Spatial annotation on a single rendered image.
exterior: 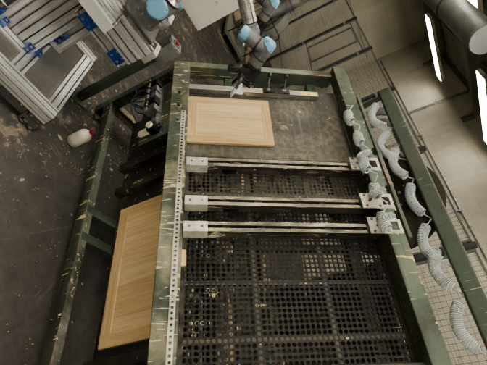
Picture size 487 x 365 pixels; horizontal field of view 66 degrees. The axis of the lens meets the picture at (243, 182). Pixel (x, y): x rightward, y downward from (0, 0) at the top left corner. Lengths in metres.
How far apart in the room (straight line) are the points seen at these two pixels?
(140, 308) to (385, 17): 10.52
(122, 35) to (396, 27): 10.15
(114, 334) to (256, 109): 1.66
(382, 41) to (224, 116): 9.63
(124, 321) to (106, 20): 1.58
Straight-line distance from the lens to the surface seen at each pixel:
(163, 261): 1.89
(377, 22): 11.66
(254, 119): 2.59
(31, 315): 2.42
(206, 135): 2.44
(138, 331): 2.16
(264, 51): 2.00
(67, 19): 2.60
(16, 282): 2.39
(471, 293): 2.49
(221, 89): 2.76
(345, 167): 2.41
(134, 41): 2.29
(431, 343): 2.01
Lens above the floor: 1.92
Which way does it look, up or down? 20 degrees down
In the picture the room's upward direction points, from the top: 70 degrees clockwise
